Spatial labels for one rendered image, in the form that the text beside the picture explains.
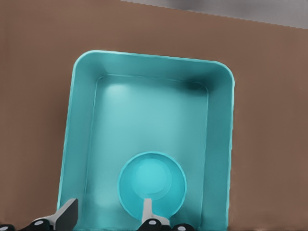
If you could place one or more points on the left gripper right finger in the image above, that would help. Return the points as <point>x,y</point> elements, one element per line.
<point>149,214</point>

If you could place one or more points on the teal rectangular box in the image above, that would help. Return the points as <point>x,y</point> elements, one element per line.
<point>149,115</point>

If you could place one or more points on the teal round bowl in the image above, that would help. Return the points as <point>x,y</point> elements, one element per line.
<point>154,178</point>

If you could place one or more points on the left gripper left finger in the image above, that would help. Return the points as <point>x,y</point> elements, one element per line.
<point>63,215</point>

